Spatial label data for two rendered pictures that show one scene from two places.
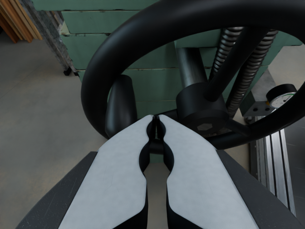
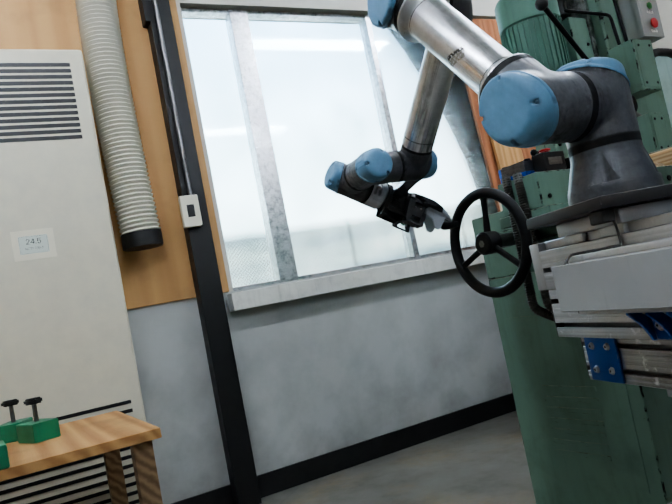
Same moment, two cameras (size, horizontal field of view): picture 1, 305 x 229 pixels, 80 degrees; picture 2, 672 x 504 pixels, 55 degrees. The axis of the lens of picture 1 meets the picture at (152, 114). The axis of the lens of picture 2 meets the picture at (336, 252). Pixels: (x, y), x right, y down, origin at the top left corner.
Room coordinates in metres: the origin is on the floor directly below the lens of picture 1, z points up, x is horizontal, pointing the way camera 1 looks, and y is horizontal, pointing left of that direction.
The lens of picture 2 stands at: (-0.95, -1.42, 0.75)
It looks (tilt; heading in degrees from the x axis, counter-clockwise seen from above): 4 degrees up; 65
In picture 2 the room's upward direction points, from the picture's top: 11 degrees counter-clockwise
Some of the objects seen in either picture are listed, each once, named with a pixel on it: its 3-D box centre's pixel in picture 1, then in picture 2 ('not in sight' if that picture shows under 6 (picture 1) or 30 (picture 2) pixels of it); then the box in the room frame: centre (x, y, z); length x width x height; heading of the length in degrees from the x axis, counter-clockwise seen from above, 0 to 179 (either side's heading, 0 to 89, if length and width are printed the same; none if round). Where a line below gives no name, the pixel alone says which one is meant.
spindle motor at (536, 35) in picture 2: not in sight; (534, 48); (0.47, -0.03, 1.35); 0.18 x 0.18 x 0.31
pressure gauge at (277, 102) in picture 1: (278, 97); not in sight; (0.28, -0.31, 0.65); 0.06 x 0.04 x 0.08; 95
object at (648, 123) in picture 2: not in sight; (646, 137); (0.67, -0.17, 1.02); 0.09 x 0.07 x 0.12; 95
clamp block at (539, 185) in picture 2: not in sight; (537, 193); (0.28, -0.11, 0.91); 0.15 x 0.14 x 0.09; 95
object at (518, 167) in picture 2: not in sight; (532, 166); (0.28, -0.12, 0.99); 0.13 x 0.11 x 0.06; 95
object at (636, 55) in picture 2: not in sight; (635, 69); (0.70, -0.16, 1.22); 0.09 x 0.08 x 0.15; 5
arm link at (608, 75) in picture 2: not in sight; (591, 103); (-0.06, -0.64, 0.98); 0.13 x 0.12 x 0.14; 2
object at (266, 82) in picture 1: (255, 92); not in sight; (0.35, -0.30, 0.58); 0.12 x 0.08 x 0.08; 5
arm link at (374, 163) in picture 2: not in sight; (374, 168); (-0.19, -0.11, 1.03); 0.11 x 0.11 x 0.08; 2
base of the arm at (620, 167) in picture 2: not in sight; (609, 170); (-0.05, -0.64, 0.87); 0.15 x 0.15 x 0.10
